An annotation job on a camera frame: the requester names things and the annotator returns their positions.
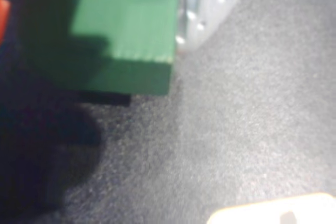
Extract yellow robot face sticker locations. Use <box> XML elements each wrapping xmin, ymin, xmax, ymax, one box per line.
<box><xmin>206</xmin><ymin>192</ymin><xmax>336</xmax><ymax>224</ymax></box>

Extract green cube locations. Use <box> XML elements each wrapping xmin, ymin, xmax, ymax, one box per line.
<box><xmin>20</xmin><ymin>0</ymin><xmax>182</xmax><ymax>97</ymax></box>

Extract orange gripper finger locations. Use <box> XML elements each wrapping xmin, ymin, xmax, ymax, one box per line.
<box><xmin>0</xmin><ymin>0</ymin><xmax>12</xmax><ymax>45</ymax></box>

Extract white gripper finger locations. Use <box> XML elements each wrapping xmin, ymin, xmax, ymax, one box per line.
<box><xmin>175</xmin><ymin>0</ymin><xmax>263</xmax><ymax>52</ymax></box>

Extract black table mat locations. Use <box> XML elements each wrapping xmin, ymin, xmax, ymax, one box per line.
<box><xmin>0</xmin><ymin>0</ymin><xmax>336</xmax><ymax>224</ymax></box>

